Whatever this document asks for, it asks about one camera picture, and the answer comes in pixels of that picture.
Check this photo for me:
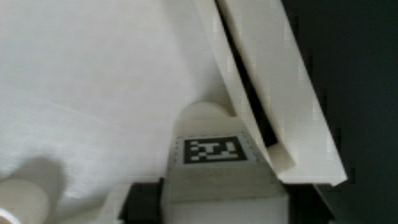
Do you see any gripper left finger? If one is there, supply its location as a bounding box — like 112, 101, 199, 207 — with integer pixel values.
117, 179, 163, 224

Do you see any white square tabletop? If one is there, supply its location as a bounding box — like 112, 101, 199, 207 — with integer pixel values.
0, 0, 298, 224

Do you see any white table leg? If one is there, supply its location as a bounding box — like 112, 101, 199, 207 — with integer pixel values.
162, 102, 289, 224

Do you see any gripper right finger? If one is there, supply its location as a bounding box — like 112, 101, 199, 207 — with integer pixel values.
286, 184, 334, 224

